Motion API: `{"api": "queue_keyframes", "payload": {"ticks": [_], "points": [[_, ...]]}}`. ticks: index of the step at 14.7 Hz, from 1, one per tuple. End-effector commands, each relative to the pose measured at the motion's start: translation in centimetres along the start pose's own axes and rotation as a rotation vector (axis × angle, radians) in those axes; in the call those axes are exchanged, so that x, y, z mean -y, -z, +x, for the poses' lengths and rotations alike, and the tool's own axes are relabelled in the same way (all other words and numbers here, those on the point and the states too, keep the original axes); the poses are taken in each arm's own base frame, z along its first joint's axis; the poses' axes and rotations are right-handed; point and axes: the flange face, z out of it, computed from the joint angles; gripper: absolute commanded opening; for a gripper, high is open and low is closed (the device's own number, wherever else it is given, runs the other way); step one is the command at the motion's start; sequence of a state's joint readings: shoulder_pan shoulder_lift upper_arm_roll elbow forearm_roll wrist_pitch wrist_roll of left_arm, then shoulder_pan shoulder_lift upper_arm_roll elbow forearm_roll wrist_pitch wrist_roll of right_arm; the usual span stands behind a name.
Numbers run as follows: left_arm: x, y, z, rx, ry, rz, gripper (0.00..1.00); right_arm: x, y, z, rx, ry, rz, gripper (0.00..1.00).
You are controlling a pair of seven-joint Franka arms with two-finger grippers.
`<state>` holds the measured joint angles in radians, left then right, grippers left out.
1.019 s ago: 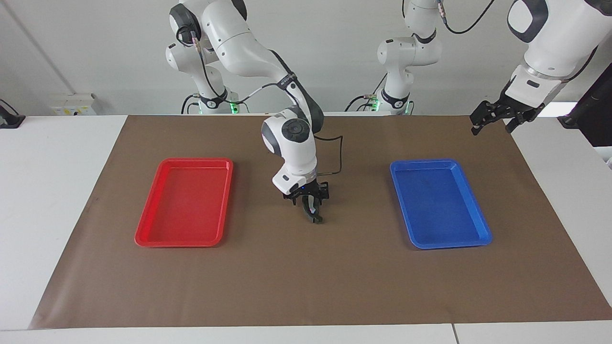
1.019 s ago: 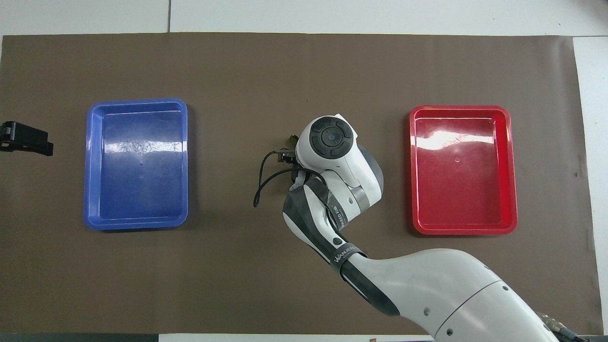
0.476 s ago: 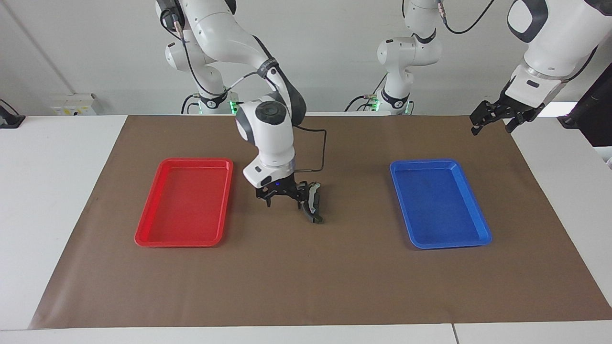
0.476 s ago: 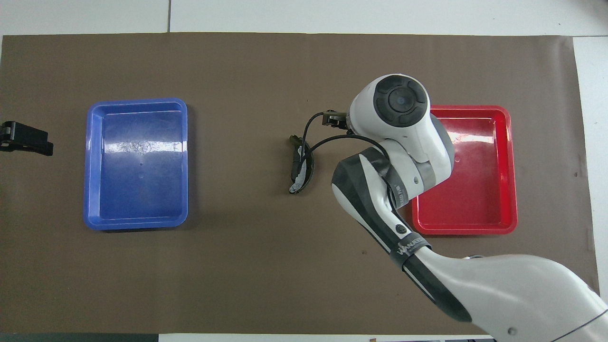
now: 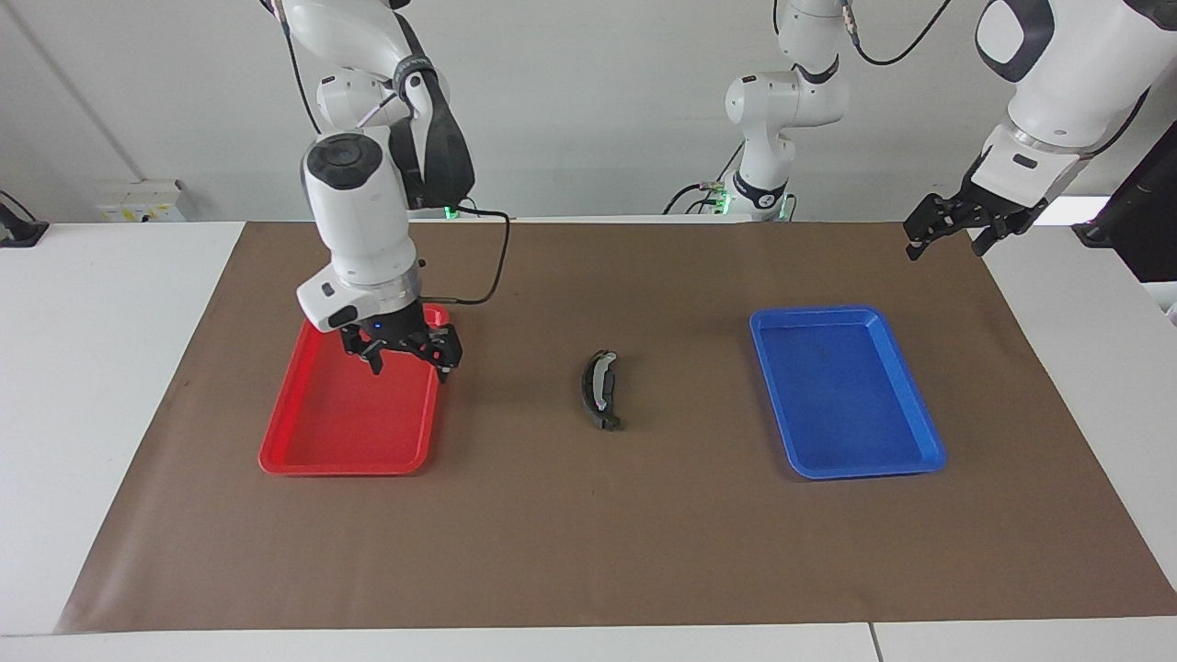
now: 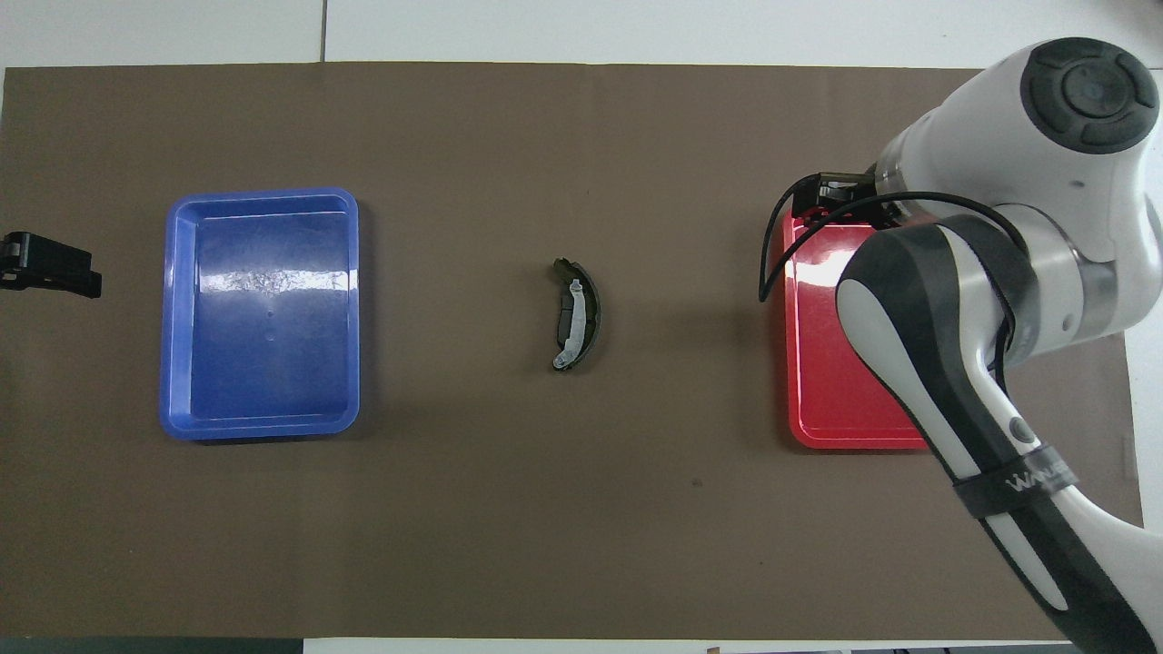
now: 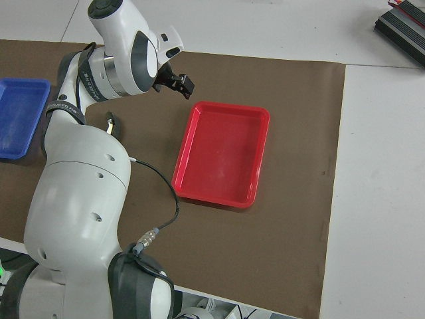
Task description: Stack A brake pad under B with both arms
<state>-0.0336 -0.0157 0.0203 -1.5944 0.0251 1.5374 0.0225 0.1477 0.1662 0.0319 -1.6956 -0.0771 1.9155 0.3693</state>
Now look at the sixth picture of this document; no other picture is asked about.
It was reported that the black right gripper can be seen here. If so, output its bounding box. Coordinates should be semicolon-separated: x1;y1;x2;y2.
790;172;900;228

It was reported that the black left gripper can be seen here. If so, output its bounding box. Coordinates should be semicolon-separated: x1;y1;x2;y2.
0;233;103;299

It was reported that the small dark brake pad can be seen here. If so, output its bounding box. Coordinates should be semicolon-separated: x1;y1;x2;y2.
556;289;587;346

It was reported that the red plastic tray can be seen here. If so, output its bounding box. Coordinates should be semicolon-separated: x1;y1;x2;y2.
781;204;932;452

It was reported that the blue plastic tray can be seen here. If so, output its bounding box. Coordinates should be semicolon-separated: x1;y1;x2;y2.
159;186;362;442

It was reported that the brown paper table mat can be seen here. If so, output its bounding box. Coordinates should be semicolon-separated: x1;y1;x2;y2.
0;62;1144;641

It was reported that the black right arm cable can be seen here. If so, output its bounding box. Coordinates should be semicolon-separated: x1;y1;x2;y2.
758;191;1020;369

